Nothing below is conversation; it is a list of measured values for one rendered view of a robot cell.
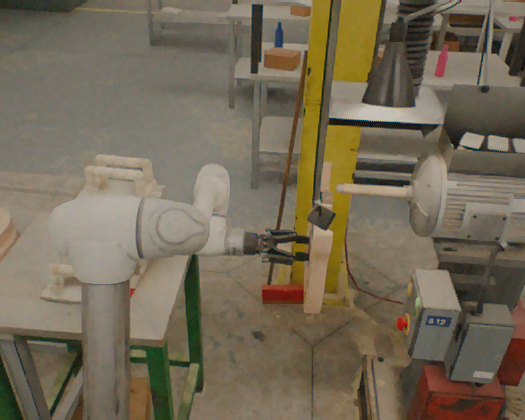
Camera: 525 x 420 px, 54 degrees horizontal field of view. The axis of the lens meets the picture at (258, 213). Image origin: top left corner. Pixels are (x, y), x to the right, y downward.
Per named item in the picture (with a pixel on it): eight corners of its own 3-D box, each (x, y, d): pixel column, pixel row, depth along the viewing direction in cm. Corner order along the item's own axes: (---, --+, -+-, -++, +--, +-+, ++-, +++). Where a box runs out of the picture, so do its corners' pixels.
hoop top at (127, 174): (145, 178, 173) (144, 169, 171) (142, 182, 170) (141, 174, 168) (87, 172, 175) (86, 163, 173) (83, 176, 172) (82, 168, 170)
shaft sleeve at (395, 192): (404, 199, 155) (402, 196, 158) (405, 188, 154) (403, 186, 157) (343, 195, 156) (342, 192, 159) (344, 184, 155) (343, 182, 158)
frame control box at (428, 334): (471, 325, 165) (494, 262, 150) (490, 381, 147) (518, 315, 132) (393, 318, 166) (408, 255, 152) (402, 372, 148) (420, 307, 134)
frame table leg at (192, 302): (204, 385, 246) (197, 231, 196) (202, 394, 242) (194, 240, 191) (193, 384, 246) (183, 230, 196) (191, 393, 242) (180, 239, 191)
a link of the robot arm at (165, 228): (212, 203, 119) (153, 201, 119) (204, 193, 101) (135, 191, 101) (210, 261, 118) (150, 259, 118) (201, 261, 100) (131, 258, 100)
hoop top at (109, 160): (153, 165, 180) (152, 157, 178) (150, 170, 177) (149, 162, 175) (97, 160, 182) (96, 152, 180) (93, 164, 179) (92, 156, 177)
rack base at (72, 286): (141, 277, 169) (141, 274, 168) (125, 310, 157) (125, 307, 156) (61, 268, 172) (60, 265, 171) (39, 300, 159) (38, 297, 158)
